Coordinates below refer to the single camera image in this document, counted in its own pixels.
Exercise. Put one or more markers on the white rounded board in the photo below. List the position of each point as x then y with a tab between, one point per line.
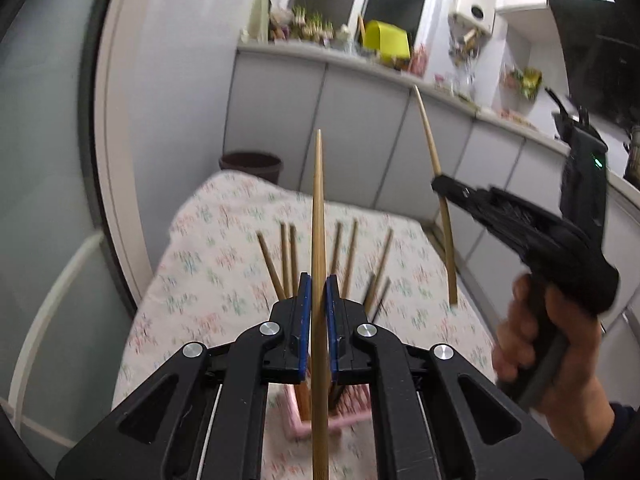
260	15

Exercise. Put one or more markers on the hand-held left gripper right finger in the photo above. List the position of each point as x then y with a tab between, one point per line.
332	320

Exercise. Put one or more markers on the brown trash bin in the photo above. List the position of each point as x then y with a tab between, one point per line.
250	162

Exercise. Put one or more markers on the floral tablecloth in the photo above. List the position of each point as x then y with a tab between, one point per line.
215	240

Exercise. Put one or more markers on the green yellow packet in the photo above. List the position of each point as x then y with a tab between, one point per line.
525	80

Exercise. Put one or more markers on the white countertop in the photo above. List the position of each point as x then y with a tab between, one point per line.
325	55

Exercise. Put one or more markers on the person's right forearm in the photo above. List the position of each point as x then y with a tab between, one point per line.
615	435

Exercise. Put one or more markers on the group of wooden chopsticks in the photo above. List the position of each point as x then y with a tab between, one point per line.
285	260

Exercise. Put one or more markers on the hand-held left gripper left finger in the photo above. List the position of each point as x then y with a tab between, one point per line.
304	320

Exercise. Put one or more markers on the white metal rail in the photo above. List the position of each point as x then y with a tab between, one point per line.
50	300

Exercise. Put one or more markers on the person's right hand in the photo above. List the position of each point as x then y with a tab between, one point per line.
585	360

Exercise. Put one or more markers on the potted green plants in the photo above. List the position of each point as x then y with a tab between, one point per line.
305	25

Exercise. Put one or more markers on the tapered wooden chopstick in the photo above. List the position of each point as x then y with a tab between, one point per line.
319	235
447	240

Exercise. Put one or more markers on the black range hood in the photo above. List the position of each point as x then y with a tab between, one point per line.
595	60

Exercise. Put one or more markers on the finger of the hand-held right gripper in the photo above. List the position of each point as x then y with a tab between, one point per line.
460	192

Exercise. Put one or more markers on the pink packet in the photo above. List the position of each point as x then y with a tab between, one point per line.
420	60

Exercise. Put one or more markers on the pink utensil holder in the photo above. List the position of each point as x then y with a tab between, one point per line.
295	426

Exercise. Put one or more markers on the yellow plastic container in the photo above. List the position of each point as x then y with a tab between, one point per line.
385	40

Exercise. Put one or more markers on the grey base cabinets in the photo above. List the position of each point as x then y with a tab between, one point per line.
360	125

